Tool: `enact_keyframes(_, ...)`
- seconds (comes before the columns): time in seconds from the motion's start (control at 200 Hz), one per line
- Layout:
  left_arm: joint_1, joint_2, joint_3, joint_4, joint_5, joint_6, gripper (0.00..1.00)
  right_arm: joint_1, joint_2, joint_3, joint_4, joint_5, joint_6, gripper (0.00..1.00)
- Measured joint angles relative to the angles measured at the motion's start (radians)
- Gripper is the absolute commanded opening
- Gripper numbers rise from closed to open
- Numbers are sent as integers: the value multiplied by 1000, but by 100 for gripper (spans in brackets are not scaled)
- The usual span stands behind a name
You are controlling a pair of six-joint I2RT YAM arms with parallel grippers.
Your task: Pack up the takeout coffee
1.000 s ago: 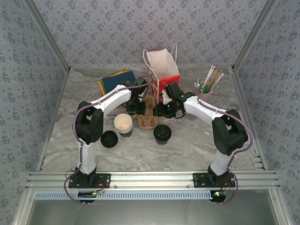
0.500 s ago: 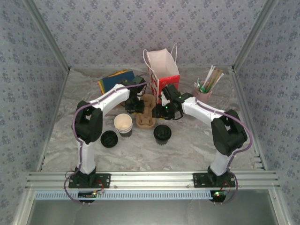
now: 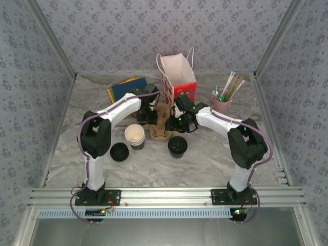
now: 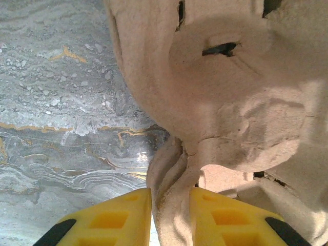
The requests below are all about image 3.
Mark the black plastic cup lid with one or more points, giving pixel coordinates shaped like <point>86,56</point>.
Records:
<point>177,144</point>
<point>119,152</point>

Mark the red white paper bag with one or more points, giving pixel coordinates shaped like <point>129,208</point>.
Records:
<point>179,69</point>

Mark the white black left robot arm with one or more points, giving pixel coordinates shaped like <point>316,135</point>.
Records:
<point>120,112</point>

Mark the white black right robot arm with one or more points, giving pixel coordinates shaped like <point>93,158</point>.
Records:
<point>217,124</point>

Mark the green plastic stopper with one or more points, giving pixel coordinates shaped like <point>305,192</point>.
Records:
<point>221,97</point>

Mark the pink metal bucket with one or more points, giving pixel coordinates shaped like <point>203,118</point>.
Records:
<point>225,103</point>

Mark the white wrapped straw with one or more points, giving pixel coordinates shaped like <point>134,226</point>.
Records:
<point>230,79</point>

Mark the small circuit board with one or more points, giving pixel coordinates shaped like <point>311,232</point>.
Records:
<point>238,212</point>
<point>96,213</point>

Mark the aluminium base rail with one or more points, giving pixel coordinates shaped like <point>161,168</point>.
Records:
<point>166,196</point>

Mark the aluminium frame post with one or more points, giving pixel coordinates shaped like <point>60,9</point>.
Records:
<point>276,38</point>

